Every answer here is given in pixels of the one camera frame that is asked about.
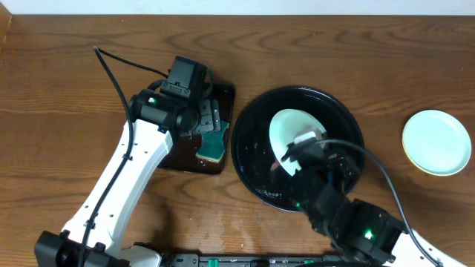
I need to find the green yellow sponge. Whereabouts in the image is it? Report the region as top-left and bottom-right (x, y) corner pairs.
(196, 121), (229, 163)

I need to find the yellow plate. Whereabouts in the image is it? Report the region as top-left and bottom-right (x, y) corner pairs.
(402, 142), (430, 174)

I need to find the mint plate with red stain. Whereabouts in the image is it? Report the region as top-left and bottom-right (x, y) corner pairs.
(402, 110), (472, 177)

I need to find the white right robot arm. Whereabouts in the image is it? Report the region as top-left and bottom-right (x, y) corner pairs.
(281, 139), (461, 266)

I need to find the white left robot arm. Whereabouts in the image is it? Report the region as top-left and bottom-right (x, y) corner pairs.
(34, 82), (235, 266)

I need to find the rectangular black tray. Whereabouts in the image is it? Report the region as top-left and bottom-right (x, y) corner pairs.
(159, 84), (235, 175)

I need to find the round black tray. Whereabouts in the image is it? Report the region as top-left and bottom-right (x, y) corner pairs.
(231, 86), (364, 212)

